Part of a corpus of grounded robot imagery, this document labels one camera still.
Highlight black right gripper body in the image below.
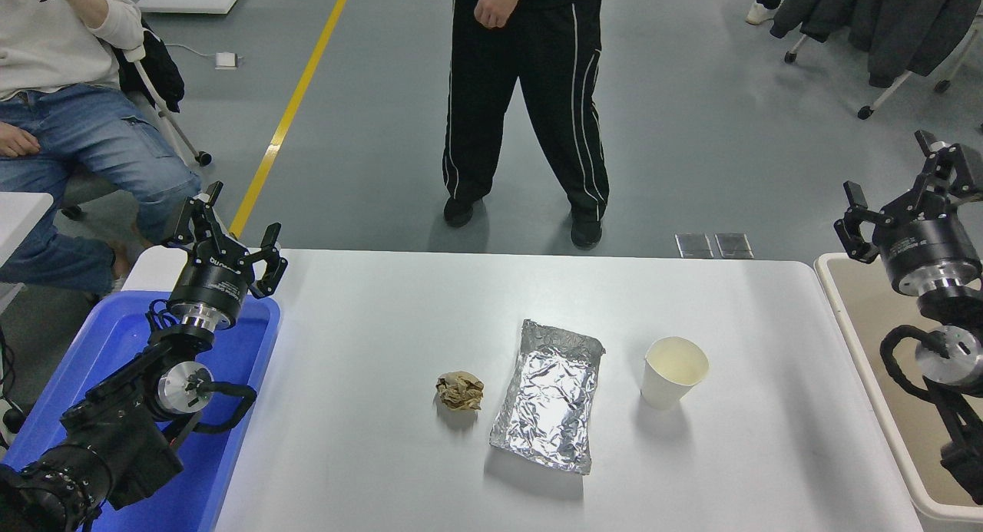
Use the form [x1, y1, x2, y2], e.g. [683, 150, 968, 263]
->
[878, 210, 983, 295]

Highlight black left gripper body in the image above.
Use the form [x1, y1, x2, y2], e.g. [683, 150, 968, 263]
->
[168, 249, 257, 319]

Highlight white paper cup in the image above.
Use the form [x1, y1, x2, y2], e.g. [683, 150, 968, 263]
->
[641, 336, 710, 411]

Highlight person's right hand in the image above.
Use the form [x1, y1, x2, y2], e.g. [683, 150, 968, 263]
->
[474, 0, 524, 30]
[0, 124, 41, 159]

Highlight blue plastic tray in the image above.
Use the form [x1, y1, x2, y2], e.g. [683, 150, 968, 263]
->
[0, 290, 282, 532]

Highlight large pale bin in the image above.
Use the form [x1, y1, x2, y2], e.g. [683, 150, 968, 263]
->
[814, 252, 983, 525]

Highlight white wheeled chair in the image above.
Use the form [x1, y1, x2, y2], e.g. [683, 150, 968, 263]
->
[60, 45, 213, 220]
[783, 21, 983, 121]

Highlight dark grey jacket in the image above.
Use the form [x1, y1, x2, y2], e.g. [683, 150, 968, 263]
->
[845, 0, 983, 89]

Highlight black jacket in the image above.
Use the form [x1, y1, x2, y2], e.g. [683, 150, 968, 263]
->
[114, 18, 186, 114]

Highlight white side table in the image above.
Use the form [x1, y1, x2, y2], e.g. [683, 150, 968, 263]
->
[0, 192, 55, 315]

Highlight crumpled tan paper ball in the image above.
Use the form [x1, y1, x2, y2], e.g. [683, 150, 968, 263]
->
[435, 370, 485, 412]

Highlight silver foil tray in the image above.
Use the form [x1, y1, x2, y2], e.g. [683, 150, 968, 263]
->
[489, 319, 606, 476]

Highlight black cable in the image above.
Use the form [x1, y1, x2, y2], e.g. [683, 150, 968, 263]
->
[0, 329, 28, 448]

